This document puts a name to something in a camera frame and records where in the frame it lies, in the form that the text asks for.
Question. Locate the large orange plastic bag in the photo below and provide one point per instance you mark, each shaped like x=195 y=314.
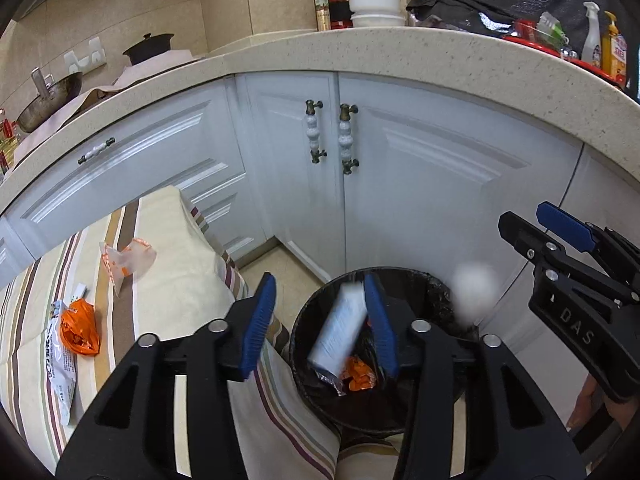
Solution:
x=358 y=375

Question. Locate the cabinet door handle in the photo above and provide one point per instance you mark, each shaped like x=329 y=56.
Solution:
x=313 y=130
x=345 y=138

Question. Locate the stacked white bowls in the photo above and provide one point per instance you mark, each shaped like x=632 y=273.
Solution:
x=377 y=13

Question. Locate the dark sauce bottle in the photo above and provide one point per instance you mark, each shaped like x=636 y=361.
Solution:
x=322 y=13

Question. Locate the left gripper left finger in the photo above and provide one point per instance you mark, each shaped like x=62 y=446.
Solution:
x=128 y=430

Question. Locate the yellow detergent bottle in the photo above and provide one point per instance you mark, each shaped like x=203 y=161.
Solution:
x=614 y=52

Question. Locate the black casserole pot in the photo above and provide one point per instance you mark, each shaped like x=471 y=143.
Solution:
x=148 y=47

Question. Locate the white DHA powder pouch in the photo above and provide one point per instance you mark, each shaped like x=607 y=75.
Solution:
x=340 y=332

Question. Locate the black lined trash bin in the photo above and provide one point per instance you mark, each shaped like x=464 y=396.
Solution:
x=383 y=409

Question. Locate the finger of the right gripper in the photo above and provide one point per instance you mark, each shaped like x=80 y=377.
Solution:
x=565 y=226
x=561 y=272

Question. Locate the cabinet door handle left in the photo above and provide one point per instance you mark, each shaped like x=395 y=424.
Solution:
x=313 y=130

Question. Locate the steel wok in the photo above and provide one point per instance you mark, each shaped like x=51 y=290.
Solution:
x=50 y=98

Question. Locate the cabinet door handle right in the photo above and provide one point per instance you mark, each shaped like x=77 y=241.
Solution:
x=345 y=138

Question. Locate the small orange wrapper ball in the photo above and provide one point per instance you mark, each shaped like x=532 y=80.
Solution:
x=78 y=331

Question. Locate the white tissue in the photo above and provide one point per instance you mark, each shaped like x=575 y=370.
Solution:
x=474 y=292

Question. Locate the red tray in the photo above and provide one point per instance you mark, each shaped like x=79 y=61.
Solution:
x=527 y=34

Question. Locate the cooking oil bottle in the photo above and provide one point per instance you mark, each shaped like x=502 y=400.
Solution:
x=9 y=140

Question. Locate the drawer handle centre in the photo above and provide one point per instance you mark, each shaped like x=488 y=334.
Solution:
x=96 y=150

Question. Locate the white spray bottle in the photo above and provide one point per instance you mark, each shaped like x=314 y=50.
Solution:
x=591 y=51

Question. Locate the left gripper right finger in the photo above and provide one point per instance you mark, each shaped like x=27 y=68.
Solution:
x=511 y=430

